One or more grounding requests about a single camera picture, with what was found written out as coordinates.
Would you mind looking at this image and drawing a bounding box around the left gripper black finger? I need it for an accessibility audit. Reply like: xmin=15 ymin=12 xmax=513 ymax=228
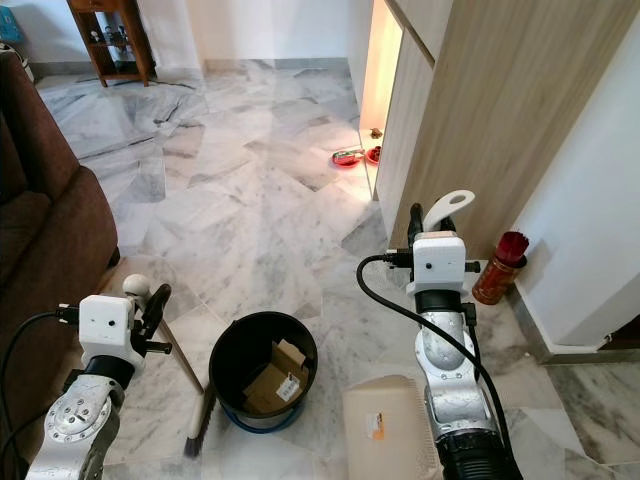
xmin=139 ymin=284 xmax=173 ymax=341

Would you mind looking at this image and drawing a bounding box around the wooden handled black brush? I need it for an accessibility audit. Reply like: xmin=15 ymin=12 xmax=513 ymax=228
xmin=123 ymin=275 xmax=217 ymax=461

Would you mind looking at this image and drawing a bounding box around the brown cardboard box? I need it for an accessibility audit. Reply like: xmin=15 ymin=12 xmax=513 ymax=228
xmin=244 ymin=340 xmax=309 ymax=414

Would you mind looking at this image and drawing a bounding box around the beige plastic dustpan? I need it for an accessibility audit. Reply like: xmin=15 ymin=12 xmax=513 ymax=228
xmin=342 ymin=190 xmax=476 ymax=480

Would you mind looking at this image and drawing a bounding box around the black round waste bin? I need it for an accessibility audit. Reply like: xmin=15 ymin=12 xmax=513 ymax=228
xmin=210 ymin=311 xmax=319 ymax=434

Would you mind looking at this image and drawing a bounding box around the red metal bowl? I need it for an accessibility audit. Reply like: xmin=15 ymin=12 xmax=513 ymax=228
xmin=332 ymin=147 xmax=366 ymax=169

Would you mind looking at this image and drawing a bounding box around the tall light wood cabinet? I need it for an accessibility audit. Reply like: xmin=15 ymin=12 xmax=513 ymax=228
xmin=375 ymin=0 xmax=640 ymax=263

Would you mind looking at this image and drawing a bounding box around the brown fabric sofa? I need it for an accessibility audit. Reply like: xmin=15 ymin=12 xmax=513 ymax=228
xmin=0 ymin=50 xmax=119 ymax=480

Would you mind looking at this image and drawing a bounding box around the blue box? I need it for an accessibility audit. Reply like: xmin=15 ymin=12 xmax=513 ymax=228
xmin=0 ymin=5 xmax=23 ymax=46

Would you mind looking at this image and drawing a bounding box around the dark wooden side table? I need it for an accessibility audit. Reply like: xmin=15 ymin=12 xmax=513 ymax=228
xmin=68 ymin=0 xmax=159 ymax=89

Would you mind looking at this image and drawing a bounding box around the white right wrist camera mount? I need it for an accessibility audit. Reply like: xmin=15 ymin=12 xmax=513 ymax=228
xmin=408 ymin=232 xmax=468 ymax=296

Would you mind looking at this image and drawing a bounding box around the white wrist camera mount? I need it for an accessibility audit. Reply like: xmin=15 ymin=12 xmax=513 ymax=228
xmin=408 ymin=232 xmax=468 ymax=296
xmin=78 ymin=295 xmax=139 ymax=359

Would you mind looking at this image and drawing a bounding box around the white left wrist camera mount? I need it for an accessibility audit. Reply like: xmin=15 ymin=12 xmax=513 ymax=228
xmin=78 ymin=295 xmax=139 ymax=359

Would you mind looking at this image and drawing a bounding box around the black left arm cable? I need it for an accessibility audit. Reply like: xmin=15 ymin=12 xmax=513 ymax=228
xmin=0 ymin=305 xmax=83 ymax=480

